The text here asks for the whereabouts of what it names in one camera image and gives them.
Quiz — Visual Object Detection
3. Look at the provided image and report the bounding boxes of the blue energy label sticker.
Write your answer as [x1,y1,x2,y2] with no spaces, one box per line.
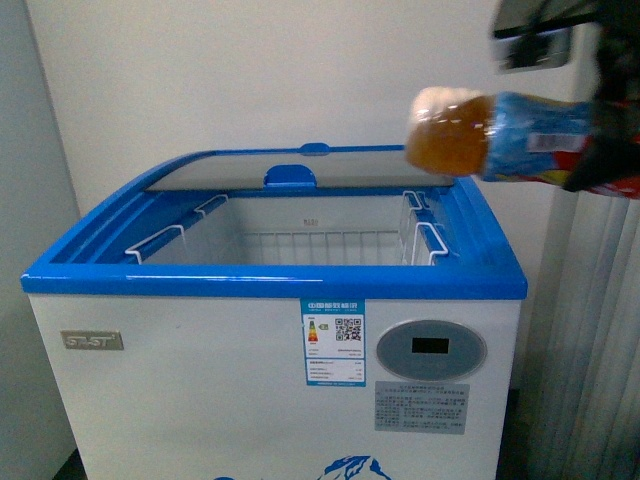
[300,298,367,387]

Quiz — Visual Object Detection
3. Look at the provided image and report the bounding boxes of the silver brand logo plate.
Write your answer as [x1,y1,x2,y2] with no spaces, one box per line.
[60,330,124,351]

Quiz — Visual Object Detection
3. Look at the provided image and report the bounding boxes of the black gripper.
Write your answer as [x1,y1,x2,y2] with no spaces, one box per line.
[492,0,640,194]

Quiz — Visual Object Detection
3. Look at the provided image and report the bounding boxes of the grey oval control panel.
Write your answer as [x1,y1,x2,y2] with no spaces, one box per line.
[376,319,487,382]

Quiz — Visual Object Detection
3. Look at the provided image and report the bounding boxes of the grey text info sticker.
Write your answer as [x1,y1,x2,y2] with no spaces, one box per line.
[374,381,470,435]

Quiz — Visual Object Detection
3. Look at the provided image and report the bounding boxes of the white chest freezer blue rim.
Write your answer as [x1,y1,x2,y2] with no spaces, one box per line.
[21,152,527,479]

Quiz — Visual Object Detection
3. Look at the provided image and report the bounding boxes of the white wire freezer basket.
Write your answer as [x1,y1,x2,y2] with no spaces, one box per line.
[125,191,450,266]

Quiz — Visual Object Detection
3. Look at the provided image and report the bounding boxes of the sliding glass freezer lid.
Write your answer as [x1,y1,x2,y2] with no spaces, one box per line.
[148,143,453,191]

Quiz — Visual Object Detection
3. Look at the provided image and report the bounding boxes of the grey vertical blinds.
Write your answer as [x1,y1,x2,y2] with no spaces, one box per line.
[521,190,639,479]

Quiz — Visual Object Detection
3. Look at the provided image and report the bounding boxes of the tea drink bottle blue label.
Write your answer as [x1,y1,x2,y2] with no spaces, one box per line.
[406,87,639,199]

